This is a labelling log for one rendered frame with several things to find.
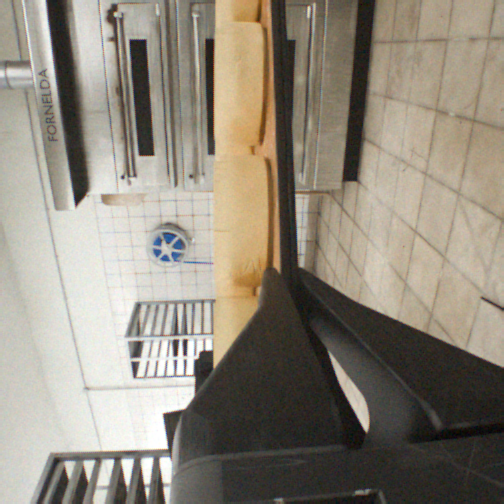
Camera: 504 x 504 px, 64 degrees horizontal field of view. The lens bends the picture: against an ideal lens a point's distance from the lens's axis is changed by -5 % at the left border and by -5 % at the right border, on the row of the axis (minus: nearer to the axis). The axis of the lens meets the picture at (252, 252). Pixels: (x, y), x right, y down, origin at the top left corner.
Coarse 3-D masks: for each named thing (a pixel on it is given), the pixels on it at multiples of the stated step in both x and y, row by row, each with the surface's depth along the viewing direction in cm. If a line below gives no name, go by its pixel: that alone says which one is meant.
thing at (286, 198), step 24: (288, 72) 12; (288, 96) 12; (288, 120) 12; (288, 144) 12; (288, 168) 12; (288, 192) 12; (288, 216) 11; (288, 240) 11; (288, 264) 11; (288, 288) 11
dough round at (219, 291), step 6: (216, 282) 20; (216, 288) 21; (222, 288) 20; (228, 288) 20; (234, 288) 20; (240, 288) 20; (246, 288) 20; (252, 288) 21; (216, 294) 21; (222, 294) 21; (228, 294) 21; (234, 294) 21; (240, 294) 21; (246, 294) 21; (252, 294) 21
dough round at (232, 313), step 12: (228, 300) 14; (240, 300) 14; (252, 300) 14; (216, 312) 14; (228, 312) 14; (240, 312) 14; (252, 312) 14; (216, 324) 13; (228, 324) 13; (240, 324) 13; (216, 336) 13; (228, 336) 13; (216, 348) 13; (216, 360) 13
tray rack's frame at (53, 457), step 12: (48, 456) 183; (60, 456) 183; (72, 456) 184; (84, 456) 184; (96, 456) 185; (108, 456) 185; (120, 456) 186; (132, 456) 187; (144, 456) 187; (156, 456) 188; (168, 456) 188; (48, 468) 177; (48, 480) 180; (36, 492) 165
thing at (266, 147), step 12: (264, 0) 16; (264, 12) 16; (264, 24) 17; (264, 132) 17; (264, 144) 17; (264, 156) 17; (276, 180) 13; (276, 192) 13; (276, 204) 13; (276, 216) 13; (276, 228) 13; (276, 240) 13; (276, 252) 13; (276, 264) 13
